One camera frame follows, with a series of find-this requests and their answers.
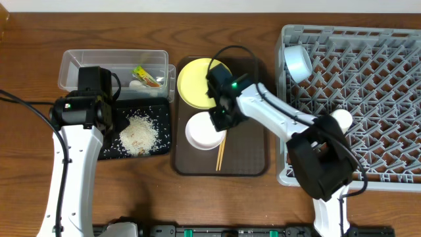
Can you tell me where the clear plastic bin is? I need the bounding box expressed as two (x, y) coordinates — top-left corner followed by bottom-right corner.
(58, 49), (176, 102)

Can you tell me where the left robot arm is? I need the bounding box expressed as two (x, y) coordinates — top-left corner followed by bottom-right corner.
(38, 95), (114, 236)

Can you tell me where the black plastic bin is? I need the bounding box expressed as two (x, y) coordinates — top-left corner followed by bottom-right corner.
(97, 97), (172, 161)

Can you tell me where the grey dishwasher rack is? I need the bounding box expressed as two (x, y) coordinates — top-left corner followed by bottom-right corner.
(275, 24), (420, 192)

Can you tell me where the white bowl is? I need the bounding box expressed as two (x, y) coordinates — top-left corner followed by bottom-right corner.
(185, 111), (226, 151)

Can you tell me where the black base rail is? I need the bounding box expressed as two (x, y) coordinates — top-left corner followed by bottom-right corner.
(91, 215), (395, 237)

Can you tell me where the white tissue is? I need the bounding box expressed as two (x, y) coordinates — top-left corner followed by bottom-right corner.
(129, 80), (145, 90)

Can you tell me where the green yellow snack wrapper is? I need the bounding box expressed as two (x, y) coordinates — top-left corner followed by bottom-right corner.
(132, 66), (161, 88)

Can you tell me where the light blue bowl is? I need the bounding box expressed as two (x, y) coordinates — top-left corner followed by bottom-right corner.
(284, 45), (312, 83)

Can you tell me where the wooden chopstick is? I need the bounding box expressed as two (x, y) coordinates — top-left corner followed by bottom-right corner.
(218, 138), (227, 172)
(215, 138), (225, 172)

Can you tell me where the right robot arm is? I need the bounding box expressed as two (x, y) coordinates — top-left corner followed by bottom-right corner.
(206, 72), (359, 236)

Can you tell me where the rice grains food waste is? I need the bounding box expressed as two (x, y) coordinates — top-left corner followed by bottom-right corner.
(101, 105), (171, 157)

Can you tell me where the brown serving tray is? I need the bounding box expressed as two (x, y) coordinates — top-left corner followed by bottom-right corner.
(170, 56), (270, 177)

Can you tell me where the white cup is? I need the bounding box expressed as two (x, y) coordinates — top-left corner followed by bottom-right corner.
(330, 109), (353, 134)

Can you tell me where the yellow plate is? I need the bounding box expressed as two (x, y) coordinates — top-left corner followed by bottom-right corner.
(177, 58), (216, 109)

